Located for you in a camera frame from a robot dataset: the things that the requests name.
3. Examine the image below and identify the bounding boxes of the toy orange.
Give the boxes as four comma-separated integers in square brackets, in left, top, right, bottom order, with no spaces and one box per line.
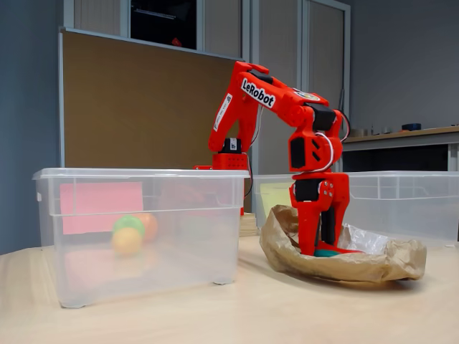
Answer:
[138,213,159,242]

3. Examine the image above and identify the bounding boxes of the green toy apple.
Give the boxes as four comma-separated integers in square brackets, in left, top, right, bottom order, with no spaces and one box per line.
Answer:
[112,214,146,239]

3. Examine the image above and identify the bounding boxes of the yellow toy lemon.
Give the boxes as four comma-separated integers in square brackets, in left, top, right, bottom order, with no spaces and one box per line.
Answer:
[111,227,143,256]

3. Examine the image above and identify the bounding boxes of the clear plastic bin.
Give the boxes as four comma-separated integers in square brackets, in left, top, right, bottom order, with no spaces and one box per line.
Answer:
[32,167,251,309]
[252,171,459,249]

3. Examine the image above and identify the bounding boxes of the yellow paper note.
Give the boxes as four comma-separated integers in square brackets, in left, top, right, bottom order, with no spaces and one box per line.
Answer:
[260,181,297,216]

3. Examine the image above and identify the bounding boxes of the crumpled brown paper bag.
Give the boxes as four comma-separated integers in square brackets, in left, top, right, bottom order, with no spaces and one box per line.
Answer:
[259,204,428,284]

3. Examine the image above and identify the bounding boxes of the wooden base block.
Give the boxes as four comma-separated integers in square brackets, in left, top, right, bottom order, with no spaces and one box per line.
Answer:
[239,211,260,238]

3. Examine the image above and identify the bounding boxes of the grey sideboard with wooden top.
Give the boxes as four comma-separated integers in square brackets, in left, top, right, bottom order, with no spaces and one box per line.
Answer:
[340,125,459,173]

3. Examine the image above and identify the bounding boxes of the grey tall cabinet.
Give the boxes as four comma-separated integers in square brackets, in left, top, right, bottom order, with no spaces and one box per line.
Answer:
[63,0,352,175]

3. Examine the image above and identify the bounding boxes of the brown cork board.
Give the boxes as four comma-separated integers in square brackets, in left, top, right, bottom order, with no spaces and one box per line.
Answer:
[58,27,248,170]

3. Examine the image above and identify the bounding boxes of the pink paper note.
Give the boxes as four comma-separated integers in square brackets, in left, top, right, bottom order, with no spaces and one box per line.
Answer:
[60,181,145,236]

